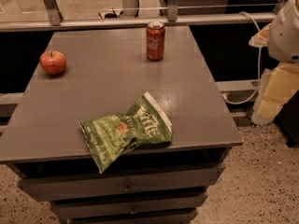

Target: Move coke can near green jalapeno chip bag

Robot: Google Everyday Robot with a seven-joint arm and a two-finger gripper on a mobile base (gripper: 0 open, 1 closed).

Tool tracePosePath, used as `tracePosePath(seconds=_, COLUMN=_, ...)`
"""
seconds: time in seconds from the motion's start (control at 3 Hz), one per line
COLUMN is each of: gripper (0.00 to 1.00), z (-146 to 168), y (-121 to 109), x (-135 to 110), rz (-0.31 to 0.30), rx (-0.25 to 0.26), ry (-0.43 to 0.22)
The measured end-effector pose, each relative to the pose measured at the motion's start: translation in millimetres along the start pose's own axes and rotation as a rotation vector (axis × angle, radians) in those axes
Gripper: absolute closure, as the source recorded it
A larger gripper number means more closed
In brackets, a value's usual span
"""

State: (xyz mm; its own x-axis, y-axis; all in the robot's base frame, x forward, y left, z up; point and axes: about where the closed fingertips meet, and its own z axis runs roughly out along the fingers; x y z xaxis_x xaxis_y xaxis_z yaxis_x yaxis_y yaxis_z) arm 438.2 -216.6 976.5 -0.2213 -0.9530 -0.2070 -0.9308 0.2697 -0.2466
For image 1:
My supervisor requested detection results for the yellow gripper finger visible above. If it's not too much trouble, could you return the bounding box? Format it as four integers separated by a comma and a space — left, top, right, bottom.
251, 63, 299, 125
249, 25, 270, 48

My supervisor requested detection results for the red coke can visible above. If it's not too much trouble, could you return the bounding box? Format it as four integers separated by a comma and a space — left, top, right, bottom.
146, 21, 165, 61

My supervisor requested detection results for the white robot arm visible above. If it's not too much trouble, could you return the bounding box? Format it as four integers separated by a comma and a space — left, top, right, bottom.
249, 0, 299, 125

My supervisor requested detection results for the green jalapeno chip bag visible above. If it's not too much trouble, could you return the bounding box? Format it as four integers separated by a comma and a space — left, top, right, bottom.
79, 92, 172, 174

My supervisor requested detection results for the metal window railing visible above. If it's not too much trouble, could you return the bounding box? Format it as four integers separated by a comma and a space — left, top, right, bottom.
0, 0, 288, 32

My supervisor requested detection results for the red apple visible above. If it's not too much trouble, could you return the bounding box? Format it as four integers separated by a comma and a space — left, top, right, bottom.
39, 50, 66, 76

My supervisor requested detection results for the white cable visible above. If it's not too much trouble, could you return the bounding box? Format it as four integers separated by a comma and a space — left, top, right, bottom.
221, 11, 263, 105

